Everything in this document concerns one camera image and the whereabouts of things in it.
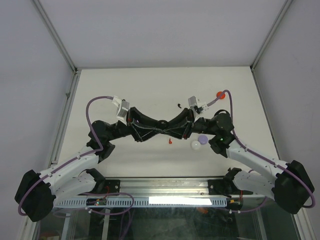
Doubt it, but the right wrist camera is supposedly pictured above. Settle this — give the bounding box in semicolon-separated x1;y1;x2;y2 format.
188;96;209;121

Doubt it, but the orange round case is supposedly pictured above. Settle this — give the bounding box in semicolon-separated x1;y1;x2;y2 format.
216;91;226;100

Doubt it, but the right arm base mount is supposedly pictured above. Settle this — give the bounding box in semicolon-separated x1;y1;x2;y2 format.
207;179;233;198

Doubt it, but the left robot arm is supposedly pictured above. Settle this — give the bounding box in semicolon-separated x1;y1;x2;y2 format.
14;107;169;222

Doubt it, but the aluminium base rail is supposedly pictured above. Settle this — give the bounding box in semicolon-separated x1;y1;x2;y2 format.
106;176;240;197

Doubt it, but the white slotted cable duct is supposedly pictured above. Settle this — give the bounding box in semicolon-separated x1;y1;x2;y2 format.
57;196;227;208

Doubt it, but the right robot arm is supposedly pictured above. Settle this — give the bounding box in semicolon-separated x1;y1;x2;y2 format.
156;108;316;214

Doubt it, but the purple charging case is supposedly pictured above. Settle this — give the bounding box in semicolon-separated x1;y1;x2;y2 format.
197;134;209;145

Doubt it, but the right aluminium frame post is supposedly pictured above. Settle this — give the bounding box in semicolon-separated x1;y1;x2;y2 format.
250;0;294;72

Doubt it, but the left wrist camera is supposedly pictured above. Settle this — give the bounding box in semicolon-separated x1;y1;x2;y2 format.
112;96;130;124

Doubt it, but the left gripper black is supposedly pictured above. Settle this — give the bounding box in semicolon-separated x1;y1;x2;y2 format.
106;108;163;143

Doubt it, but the left aluminium frame post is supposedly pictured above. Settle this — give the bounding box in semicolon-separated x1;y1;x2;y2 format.
31;0;78;73

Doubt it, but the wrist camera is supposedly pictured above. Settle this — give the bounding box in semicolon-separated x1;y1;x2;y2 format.
112;96;130;124
188;96;209;121

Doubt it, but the aluminium frame post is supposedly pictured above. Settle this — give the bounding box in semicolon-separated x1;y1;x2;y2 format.
31;0;78;73
250;0;294;72

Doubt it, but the white charging case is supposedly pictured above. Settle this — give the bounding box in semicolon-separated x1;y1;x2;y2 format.
190;140;201;151

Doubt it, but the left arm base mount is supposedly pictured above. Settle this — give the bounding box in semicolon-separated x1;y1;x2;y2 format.
82;178;121;196

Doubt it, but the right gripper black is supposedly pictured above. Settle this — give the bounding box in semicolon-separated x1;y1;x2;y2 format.
160;108;218;140

